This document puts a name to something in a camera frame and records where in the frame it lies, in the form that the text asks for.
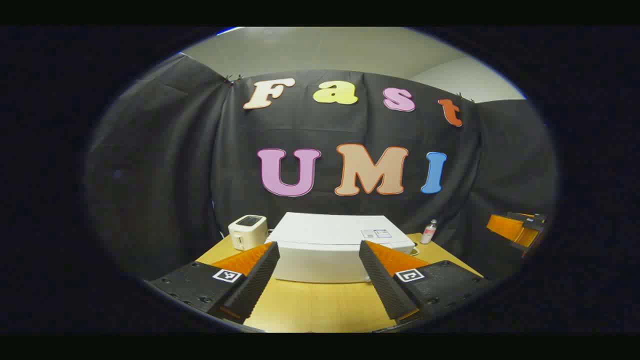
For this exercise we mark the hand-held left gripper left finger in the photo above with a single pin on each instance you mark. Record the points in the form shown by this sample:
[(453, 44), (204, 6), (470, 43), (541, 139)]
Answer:
[(255, 285)]

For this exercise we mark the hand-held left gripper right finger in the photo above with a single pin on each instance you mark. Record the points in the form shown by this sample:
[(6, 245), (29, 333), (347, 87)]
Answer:
[(385, 285)]

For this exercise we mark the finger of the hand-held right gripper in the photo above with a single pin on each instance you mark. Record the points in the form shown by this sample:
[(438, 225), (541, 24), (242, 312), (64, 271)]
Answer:
[(507, 227)]

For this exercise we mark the white microwave oven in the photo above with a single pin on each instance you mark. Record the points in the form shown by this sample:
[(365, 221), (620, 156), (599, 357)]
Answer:
[(320, 250)]

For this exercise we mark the white toaster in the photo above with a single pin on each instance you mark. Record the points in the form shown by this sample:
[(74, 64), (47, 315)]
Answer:
[(247, 232)]

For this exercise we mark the small clear bottle pink label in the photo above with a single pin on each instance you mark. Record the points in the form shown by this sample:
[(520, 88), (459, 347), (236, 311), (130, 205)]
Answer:
[(428, 234)]

